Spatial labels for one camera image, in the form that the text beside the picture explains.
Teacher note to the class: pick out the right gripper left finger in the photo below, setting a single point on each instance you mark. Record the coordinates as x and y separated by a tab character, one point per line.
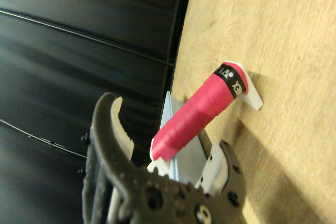
103	140

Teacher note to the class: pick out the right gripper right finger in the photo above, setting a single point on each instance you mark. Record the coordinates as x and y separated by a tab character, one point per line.
236	182

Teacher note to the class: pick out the black curtain stand pole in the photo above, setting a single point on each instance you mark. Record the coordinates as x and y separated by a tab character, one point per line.
105	43

